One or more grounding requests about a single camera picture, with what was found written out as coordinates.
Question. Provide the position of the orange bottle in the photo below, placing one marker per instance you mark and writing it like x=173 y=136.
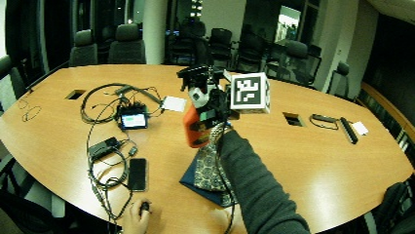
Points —
x=195 y=130

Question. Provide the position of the small black clicker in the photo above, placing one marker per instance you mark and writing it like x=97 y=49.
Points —
x=145 y=206

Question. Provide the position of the black office chair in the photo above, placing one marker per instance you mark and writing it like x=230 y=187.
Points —
x=340 y=81
x=188 y=44
x=251 y=50
x=220 y=45
x=292 y=61
x=395 y=208

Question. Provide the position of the white paper card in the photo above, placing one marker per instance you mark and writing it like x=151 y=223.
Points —
x=174 y=104

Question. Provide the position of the white marker cube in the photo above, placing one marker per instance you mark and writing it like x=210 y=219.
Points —
x=248 y=92

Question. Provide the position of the grey office chair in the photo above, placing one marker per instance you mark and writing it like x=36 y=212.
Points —
x=126 y=44
x=83 y=48

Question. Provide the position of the small black screen device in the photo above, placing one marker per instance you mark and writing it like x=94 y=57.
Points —
x=133 y=119

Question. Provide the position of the black power adapter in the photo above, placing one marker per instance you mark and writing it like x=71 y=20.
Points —
x=103 y=147

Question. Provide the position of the blue patterned cloth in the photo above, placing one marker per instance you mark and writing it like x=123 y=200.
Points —
x=206 y=175

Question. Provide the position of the black smartphone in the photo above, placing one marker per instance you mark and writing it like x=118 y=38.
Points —
x=137 y=174

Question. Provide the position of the long black bar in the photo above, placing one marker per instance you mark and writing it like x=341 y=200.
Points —
x=348 y=130

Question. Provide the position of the small white box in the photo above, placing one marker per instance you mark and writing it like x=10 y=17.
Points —
x=359 y=128

